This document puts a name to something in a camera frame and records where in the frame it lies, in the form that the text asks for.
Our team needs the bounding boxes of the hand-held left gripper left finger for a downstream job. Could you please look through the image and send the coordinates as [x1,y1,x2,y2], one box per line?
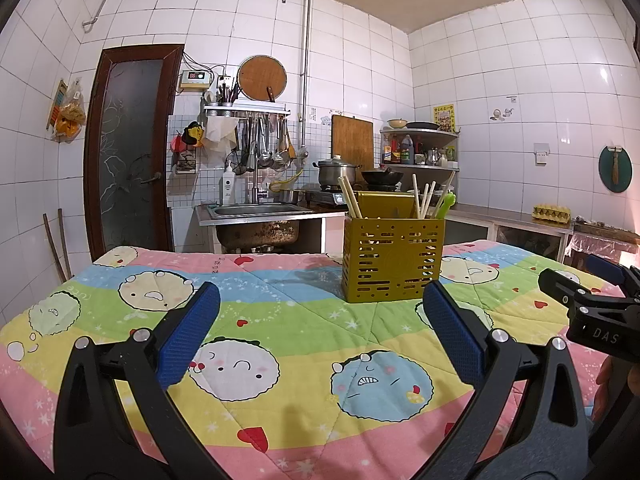
[54,281,222,480]

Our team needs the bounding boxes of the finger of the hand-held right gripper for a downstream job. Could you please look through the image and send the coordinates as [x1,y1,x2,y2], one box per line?
[539,268,596,314]
[586,253,640,301]

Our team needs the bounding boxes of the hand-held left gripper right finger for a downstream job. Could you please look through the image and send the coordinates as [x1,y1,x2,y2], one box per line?
[422,280,593,480]

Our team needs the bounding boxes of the yellow perforated utensil holder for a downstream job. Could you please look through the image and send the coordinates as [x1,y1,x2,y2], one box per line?
[341,191,446,303]

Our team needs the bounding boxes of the row of hanging kitchen utensils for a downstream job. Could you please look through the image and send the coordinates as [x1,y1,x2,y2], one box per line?
[235,115,297,173]

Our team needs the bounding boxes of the person's right hand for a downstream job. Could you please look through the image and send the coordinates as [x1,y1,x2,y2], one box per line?
[596,356,619,404]

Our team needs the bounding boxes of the pink plastic sheet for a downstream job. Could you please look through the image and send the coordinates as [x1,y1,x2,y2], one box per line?
[565,234,633,261]

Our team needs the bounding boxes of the long wooden board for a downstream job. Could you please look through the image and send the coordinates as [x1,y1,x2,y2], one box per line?
[572,217,640,241]

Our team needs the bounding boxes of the yellow egg carton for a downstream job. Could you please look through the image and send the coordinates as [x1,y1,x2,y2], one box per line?
[532,203,572,222]

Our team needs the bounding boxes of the printed cartoon blanket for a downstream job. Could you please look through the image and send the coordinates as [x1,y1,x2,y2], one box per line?
[0,240,640,480]

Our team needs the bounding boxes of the steel sink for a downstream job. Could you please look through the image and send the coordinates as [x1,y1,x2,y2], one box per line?
[207,203,313,253]

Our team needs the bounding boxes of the kitchen counter cabinet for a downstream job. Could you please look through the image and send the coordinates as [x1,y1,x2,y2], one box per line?
[197,202,576,266]

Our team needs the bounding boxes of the wooden stick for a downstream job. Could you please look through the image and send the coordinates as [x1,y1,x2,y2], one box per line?
[57,208,74,278]
[42,214,68,283]

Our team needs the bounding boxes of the white soap bottle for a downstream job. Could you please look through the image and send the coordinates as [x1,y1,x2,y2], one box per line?
[221,160,237,206]

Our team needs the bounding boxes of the steel faucet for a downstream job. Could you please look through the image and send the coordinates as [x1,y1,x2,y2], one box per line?
[247,152,268,205]

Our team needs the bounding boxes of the black wok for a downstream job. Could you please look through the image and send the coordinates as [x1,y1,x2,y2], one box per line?
[361,169,405,186]

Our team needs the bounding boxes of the brown frosted glass door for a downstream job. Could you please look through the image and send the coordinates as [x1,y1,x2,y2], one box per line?
[84,44,185,261]

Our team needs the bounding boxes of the steel gas stove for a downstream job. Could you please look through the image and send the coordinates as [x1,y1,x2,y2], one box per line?
[302,184,401,209]

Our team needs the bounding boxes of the row of condiment bottles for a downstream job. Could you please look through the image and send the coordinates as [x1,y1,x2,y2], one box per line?
[382,134,458,166]

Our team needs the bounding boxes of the steel pot with lid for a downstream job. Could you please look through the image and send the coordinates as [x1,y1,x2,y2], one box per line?
[312,156,363,188]

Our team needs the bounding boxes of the steel corner shelf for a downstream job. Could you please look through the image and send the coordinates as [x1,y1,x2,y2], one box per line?
[380,127,461,170]

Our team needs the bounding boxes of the yellow red hanging gloves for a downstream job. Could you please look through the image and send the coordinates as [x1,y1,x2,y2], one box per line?
[172,121,206,151]

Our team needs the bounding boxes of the white hanging cloth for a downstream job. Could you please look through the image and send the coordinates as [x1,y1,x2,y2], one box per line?
[206,117,238,153]

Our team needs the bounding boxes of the wooden cutting board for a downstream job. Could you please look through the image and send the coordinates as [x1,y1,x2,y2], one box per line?
[331,114,375,171]

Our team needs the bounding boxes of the utensil cup on rack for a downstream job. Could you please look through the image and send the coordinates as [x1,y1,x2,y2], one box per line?
[217,77,241,107]

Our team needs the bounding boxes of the yellow hanging bag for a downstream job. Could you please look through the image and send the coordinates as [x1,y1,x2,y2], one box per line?
[47,79,87,143]

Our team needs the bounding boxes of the digital timer box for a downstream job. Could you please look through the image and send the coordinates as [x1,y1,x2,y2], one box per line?
[180,69,212,92]

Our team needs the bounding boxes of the round wooden board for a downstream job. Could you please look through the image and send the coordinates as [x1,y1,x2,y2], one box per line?
[237,55,287,102]

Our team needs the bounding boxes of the green round wall board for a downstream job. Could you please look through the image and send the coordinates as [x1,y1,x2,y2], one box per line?
[598,145,633,193]

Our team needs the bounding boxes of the yellow hose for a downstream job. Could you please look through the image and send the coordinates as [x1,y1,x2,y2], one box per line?
[269,167,304,192]

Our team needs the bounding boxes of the yellow wall poster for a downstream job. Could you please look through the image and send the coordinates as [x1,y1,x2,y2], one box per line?
[433,105,457,133]

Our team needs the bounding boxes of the steel wall rack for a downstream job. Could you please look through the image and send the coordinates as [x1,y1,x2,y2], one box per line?
[202,101,292,120]

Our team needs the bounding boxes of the metal wall pipe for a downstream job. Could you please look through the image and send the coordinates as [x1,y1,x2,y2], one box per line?
[82,0,312,161]

